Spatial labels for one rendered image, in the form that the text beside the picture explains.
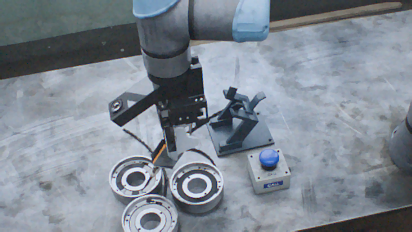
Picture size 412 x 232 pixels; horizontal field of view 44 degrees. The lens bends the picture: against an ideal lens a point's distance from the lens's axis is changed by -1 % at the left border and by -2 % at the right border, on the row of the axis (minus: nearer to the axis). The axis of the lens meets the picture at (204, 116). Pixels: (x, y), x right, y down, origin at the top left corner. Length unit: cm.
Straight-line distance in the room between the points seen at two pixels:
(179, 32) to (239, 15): 9
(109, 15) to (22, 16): 42
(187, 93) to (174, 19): 17
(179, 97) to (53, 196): 39
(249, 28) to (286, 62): 63
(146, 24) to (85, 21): 196
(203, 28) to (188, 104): 17
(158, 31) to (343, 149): 56
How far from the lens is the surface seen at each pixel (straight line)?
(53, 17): 269
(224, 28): 72
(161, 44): 76
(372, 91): 129
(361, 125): 121
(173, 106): 85
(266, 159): 102
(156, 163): 97
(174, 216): 100
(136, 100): 85
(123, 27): 273
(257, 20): 72
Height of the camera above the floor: 166
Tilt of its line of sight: 46 degrees down
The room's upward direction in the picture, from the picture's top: 5 degrees counter-clockwise
